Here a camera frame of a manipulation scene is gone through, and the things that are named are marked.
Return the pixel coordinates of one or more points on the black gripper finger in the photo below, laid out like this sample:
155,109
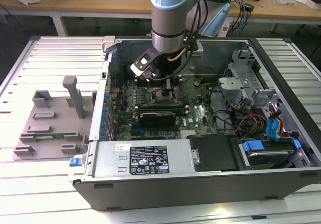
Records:
168,84

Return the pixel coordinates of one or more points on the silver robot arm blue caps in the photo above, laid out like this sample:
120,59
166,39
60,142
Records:
170,20

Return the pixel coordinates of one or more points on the CPU socket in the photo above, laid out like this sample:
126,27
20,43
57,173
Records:
155,98

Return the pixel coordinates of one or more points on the coin battery holder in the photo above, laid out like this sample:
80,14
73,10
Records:
196,82

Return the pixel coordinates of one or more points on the black cylindrical component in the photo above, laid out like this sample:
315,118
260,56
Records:
127,70

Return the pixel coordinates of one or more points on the black graphics card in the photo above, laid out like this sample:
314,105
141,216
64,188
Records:
158,119

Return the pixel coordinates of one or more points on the green motherboard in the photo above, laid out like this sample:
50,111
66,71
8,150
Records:
195,113

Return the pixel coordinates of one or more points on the silver chipset heatsink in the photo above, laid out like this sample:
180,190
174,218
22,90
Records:
188,133

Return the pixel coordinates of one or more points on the light grey case latch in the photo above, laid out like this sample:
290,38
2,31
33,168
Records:
109,42

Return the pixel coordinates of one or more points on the silver metal drive cage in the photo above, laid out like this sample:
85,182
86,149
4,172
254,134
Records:
233,83

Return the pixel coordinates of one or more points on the blue card retainer strip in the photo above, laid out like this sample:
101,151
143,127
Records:
104,114

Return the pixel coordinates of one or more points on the white labelled box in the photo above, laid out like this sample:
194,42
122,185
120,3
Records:
225,30

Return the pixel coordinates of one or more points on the black power supply label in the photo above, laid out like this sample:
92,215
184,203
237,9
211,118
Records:
150,158

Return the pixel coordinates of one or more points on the small white yellow sticker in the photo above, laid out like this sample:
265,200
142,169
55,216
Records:
123,147

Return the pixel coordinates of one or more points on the black plastic shroud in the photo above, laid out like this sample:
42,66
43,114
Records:
213,153

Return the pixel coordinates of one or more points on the silver power supply unit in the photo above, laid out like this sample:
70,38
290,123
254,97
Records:
110,158

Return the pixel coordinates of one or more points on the small black device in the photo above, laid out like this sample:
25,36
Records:
249,7

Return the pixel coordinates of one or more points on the black open PC case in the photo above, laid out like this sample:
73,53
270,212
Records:
175,191

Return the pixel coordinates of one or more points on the blue case latch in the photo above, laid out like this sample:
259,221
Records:
75,161

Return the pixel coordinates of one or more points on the black disk in blue carrier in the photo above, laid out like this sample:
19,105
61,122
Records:
268,158

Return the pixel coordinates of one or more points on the grey parts rack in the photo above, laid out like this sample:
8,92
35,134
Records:
57,143

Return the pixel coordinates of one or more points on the green RAM stick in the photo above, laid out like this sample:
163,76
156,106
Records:
50,134

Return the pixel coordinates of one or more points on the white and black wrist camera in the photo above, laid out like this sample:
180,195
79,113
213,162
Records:
144,62

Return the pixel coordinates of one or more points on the wooden desk white frame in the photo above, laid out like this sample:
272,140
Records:
276,11

